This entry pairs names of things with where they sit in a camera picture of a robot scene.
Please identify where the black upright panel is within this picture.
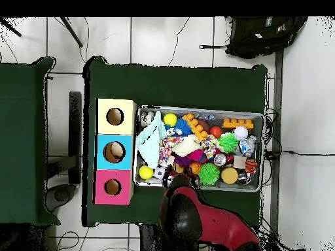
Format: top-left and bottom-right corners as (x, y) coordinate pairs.
(68, 91), (82, 185)

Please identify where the black backpack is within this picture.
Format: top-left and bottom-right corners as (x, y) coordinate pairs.
(198, 16), (309, 59)

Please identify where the dark green tablecloth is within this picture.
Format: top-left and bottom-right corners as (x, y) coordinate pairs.
(82, 56), (268, 227)
(0, 56), (61, 226)

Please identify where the orange ball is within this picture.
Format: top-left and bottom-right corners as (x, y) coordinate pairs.
(209, 125), (223, 139)

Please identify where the polka dot cloth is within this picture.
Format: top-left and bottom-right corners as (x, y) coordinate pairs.
(158, 135), (185, 168)

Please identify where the black tripod leg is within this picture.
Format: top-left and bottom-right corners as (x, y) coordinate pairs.
(60, 16), (84, 48)
(0, 18), (22, 37)

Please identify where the long orange toy block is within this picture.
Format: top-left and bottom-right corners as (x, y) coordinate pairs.
(182, 112), (209, 142)

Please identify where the green spiky ball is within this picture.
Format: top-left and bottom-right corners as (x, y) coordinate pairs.
(197, 162), (221, 186)

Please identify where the cream knitted cloth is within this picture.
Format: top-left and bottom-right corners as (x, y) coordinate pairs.
(172, 134), (202, 158)

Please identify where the wooden box with three holes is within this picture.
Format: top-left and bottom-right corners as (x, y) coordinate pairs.
(93, 98), (137, 205)

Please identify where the black power cable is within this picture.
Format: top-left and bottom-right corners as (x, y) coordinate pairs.
(280, 150), (335, 157)

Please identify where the grey stand base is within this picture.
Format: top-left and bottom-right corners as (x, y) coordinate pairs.
(45, 184), (77, 213)

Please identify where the mint green knitted cloth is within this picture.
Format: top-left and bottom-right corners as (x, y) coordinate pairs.
(135, 110), (167, 169)

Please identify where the shallow clear mesh bin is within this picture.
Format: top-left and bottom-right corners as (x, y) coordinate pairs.
(132, 105), (265, 193)

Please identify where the yellow ball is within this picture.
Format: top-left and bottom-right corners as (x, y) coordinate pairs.
(163, 112), (178, 127)

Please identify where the blue spiky toy with eyes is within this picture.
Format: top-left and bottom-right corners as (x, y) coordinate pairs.
(164, 117), (193, 137)

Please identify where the white baseball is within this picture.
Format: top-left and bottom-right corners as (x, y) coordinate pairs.
(233, 125), (249, 141)

